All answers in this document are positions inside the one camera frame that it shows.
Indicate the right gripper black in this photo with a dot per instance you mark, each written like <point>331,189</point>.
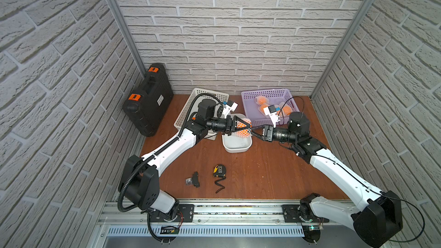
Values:
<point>267,132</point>

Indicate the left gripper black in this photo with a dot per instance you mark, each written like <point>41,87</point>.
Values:
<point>232,124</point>

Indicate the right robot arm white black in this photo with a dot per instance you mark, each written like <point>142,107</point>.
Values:
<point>376,215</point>

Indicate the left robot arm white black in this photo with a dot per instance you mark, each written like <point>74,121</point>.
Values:
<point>139,186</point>

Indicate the white plastic tub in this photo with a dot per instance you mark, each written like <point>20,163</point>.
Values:
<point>233,144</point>

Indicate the purple perforated plastic basket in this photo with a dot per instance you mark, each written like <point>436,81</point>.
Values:
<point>254,103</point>

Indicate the yellow black tape measure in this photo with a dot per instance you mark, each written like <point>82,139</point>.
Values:
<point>219,171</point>

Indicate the white perforated plastic basket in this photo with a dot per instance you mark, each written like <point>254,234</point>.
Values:
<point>196,96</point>

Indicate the small black gripper part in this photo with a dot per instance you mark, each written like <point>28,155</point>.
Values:
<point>193,180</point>

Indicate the black plastic tool case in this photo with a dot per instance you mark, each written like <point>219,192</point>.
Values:
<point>148,103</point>

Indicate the aluminium mounting rail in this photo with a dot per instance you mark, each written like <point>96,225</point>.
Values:
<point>214,218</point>

